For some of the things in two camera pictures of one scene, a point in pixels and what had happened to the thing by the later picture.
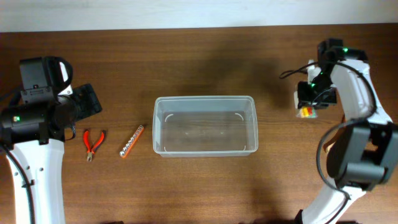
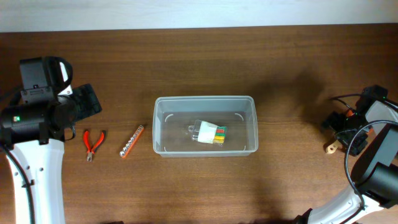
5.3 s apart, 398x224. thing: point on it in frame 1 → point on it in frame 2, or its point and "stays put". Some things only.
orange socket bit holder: [131, 144] stays put
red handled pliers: [87, 141] stays put
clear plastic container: [206, 126] stays put
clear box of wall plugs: [307, 112] → [205, 132]
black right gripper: [304, 100] → [332, 121]
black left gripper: [87, 93] stays put
